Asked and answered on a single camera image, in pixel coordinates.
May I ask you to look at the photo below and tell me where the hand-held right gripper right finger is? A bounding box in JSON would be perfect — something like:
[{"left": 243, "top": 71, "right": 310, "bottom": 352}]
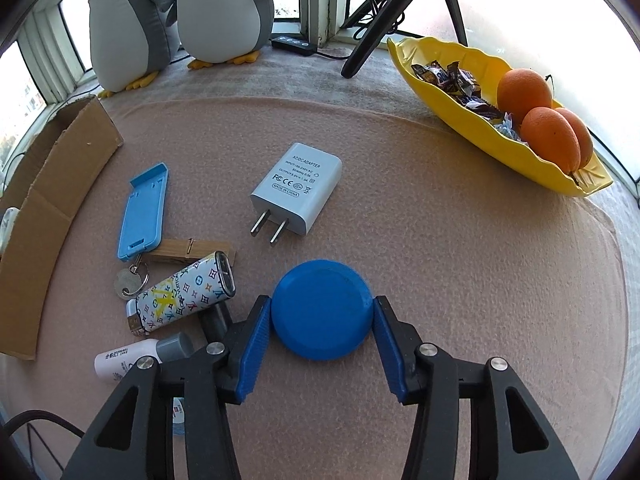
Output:
[{"left": 372, "top": 295, "right": 583, "bottom": 480}]

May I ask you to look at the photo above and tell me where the blue round plastic disc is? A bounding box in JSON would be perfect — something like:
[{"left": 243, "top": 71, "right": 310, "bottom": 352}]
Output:
[{"left": 270, "top": 258, "right": 375, "bottom": 362}]

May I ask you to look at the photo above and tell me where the brown cardboard box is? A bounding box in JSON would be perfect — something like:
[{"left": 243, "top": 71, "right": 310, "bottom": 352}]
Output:
[{"left": 0, "top": 95, "right": 124, "bottom": 361}]

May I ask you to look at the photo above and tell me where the light blue small packet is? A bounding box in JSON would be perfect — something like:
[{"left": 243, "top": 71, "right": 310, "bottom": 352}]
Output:
[{"left": 170, "top": 395, "right": 188, "bottom": 436}]

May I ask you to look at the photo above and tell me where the silver key with ring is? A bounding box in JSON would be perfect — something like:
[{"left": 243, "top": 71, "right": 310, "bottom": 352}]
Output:
[{"left": 114, "top": 255, "right": 151, "bottom": 302}]

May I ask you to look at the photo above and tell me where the white tube with grey cap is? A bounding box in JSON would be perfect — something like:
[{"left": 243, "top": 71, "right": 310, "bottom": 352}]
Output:
[{"left": 94, "top": 332, "right": 196, "bottom": 385}]

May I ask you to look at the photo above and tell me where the pile of wrapped candies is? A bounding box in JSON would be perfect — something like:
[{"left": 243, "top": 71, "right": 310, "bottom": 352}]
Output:
[{"left": 411, "top": 60, "right": 506, "bottom": 121}]

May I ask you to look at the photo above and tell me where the wooden clothespin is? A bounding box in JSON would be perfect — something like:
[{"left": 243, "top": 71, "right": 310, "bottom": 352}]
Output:
[{"left": 142, "top": 238, "right": 237, "bottom": 267}]

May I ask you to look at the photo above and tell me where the white round plug-in device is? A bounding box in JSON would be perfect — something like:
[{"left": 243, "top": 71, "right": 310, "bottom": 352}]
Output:
[{"left": 0, "top": 206, "right": 21, "bottom": 253}]

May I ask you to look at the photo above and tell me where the yellow leaf-shaped tray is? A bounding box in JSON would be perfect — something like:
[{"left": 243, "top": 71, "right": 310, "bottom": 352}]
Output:
[{"left": 386, "top": 36, "right": 614, "bottom": 198}]

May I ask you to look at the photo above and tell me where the white power adapter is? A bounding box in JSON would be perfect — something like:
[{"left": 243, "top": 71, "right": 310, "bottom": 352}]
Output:
[{"left": 249, "top": 142, "right": 344, "bottom": 247}]

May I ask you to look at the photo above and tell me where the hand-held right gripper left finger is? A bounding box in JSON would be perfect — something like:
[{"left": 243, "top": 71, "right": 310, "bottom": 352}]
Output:
[{"left": 60, "top": 294, "right": 273, "bottom": 480}]

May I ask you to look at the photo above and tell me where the black cable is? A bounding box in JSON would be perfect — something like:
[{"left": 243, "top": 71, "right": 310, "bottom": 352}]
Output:
[{"left": 0, "top": 409, "right": 86, "bottom": 461}]

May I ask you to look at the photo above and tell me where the orange fruit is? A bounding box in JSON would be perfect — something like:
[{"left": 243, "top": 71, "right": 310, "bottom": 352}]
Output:
[
  {"left": 554, "top": 107, "right": 594, "bottom": 168},
  {"left": 520, "top": 106, "right": 582, "bottom": 173},
  {"left": 496, "top": 68, "right": 553, "bottom": 123}
]

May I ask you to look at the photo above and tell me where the black tripod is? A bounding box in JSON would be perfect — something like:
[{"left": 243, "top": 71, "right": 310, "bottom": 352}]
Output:
[{"left": 340, "top": 0, "right": 469, "bottom": 79}]

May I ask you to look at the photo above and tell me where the grey white penguin plush toy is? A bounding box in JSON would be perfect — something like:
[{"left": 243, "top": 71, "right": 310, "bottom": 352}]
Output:
[
  {"left": 176, "top": 0, "right": 290, "bottom": 71},
  {"left": 86, "top": 0, "right": 181, "bottom": 100}
]

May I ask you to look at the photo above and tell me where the blue plastic phone stand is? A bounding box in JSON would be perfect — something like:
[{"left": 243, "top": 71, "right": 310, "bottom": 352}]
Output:
[{"left": 116, "top": 161, "right": 169, "bottom": 261}]

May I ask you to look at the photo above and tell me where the patterned white lighter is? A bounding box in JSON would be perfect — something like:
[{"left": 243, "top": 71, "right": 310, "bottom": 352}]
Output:
[{"left": 125, "top": 251, "right": 237, "bottom": 338}]

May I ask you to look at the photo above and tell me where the black power strip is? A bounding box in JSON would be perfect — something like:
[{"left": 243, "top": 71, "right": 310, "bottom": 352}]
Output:
[{"left": 270, "top": 35, "right": 317, "bottom": 57}]

